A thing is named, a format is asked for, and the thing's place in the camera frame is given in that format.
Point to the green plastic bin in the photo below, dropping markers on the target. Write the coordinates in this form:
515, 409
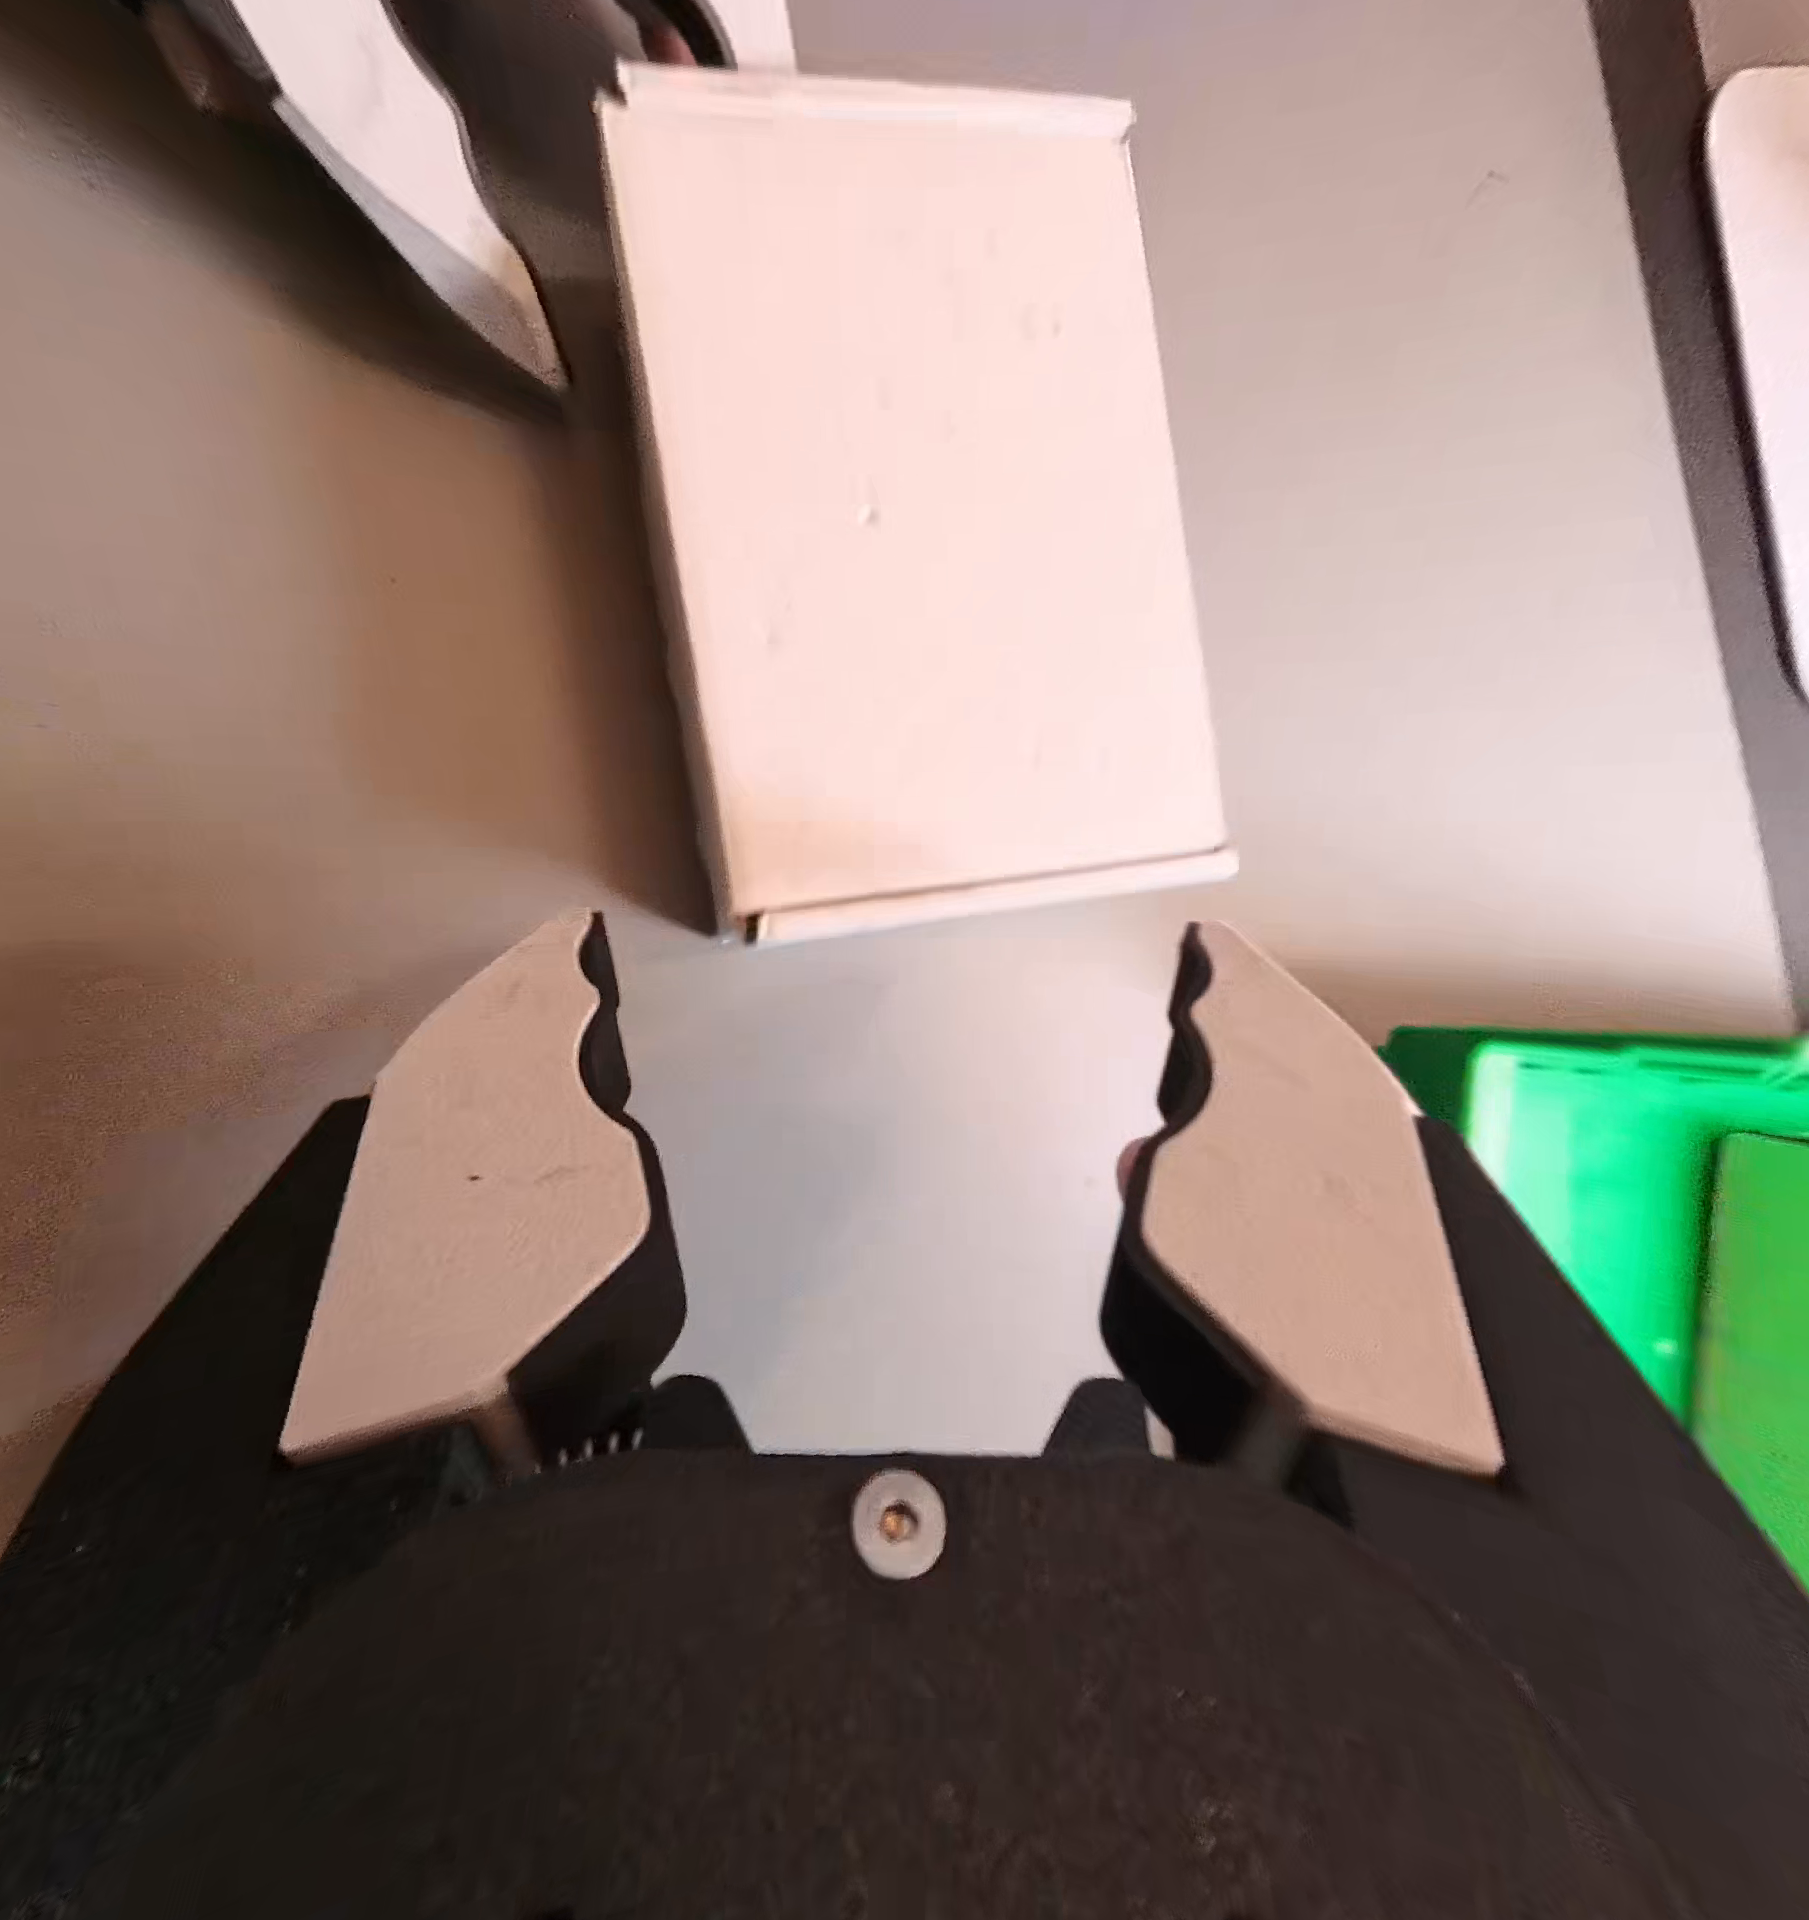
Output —
1595, 1200

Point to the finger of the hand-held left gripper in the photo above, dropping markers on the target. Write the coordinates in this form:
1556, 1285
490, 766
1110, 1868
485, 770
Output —
747, 27
394, 166

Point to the white cardboard box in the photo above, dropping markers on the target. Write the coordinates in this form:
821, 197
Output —
905, 495

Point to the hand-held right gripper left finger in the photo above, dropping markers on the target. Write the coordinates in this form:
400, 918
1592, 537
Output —
469, 1200

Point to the grey desk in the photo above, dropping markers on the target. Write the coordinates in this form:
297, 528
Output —
244, 676

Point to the white rounded flat plate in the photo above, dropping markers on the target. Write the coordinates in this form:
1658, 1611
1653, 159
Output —
1788, 376

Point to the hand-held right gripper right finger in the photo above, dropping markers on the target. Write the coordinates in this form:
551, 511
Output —
1295, 1230

